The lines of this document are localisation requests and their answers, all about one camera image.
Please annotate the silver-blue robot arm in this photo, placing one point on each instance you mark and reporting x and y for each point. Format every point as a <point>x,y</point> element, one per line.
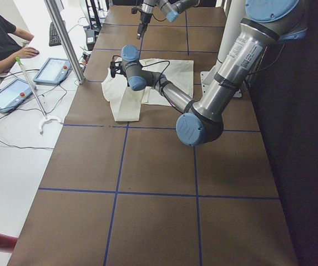
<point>263,23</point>
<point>170,10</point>

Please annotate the black box white label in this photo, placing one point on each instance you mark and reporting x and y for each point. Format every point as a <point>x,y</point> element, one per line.
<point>90,39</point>

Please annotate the aluminium frame post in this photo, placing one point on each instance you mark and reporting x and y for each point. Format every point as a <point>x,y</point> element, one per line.
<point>65,39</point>

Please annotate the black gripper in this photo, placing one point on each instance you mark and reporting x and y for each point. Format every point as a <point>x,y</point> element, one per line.
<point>144,18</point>

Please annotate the reacher grabber stick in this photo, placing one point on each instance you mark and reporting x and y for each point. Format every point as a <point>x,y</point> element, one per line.
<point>46,118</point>

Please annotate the black keyboard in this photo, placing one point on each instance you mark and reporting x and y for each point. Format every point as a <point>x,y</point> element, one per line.
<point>54,39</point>

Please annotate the seated person black shirt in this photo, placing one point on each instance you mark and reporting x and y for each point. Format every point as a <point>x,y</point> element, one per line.
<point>9,49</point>

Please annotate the far teach pendant tablet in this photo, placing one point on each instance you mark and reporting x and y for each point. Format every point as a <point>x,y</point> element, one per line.
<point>53,71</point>

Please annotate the cream long-sleeve t-shirt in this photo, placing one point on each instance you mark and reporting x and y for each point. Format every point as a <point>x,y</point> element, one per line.
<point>126,103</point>

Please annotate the teach pendant tablet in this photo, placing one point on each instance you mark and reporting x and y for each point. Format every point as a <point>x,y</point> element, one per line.
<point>14,94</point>
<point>53,71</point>

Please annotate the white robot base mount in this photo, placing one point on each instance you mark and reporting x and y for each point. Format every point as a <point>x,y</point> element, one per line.
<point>208,82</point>

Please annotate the near teach pendant tablet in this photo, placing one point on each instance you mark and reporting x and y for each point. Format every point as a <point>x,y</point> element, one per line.
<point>14,94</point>

